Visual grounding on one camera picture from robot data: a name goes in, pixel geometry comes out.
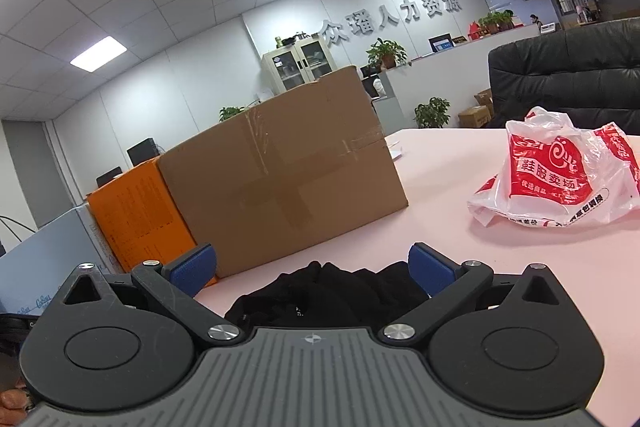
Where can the red and white plastic bag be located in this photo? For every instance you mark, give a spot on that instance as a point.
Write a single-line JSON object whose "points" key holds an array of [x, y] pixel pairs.
{"points": [[545, 177]]}

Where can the white paper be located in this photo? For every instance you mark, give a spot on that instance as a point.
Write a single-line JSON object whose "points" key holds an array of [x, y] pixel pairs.
{"points": [[395, 150]]}

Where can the light blue cardboard box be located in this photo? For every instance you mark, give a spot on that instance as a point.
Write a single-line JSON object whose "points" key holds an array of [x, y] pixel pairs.
{"points": [[45, 267]]}

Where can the black computer monitor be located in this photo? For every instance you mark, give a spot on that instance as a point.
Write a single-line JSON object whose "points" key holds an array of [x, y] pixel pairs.
{"points": [[143, 152], [109, 177]]}

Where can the computer monitor with blue screen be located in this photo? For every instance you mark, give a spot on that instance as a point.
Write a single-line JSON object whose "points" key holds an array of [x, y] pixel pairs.
{"points": [[440, 43]]}

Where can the white reception counter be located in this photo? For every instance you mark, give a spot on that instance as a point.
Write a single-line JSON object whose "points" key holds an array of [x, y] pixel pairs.
{"points": [[440, 77]]}

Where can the grey glass-door cabinet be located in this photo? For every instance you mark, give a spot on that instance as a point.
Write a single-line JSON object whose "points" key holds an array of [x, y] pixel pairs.
{"points": [[299, 66]]}

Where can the brown cardboard box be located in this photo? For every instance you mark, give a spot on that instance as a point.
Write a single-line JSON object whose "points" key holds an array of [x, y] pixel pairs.
{"points": [[280, 167]]}

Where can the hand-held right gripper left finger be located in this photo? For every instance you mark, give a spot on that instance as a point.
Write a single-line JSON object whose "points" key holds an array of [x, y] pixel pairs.
{"points": [[192, 264]]}

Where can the small cardboard box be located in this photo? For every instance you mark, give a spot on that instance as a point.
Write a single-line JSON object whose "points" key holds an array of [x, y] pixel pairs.
{"points": [[474, 117], [485, 98]]}

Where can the silver wall lettering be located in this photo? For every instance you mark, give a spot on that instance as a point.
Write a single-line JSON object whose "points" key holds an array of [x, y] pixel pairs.
{"points": [[390, 21]]}

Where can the potted plant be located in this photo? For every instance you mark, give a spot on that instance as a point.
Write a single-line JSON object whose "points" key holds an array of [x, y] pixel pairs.
{"points": [[496, 21], [432, 113], [386, 53], [231, 113]]}

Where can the ceiling light panel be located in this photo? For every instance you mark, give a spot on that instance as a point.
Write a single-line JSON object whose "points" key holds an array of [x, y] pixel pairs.
{"points": [[98, 54]]}

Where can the orange cardboard box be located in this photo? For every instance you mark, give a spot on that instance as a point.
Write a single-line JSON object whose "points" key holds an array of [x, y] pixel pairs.
{"points": [[135, 217]]}

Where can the black tank top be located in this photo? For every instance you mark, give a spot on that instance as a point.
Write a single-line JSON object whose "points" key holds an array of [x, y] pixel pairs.
{"points": [[325, 297]]}

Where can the black leather chair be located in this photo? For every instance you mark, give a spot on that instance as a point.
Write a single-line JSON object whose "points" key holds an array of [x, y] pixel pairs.
{"points": [[565, 72]]}

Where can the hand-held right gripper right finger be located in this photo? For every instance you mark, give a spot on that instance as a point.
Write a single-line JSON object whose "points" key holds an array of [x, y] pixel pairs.
{"points": [[430, 269]]}

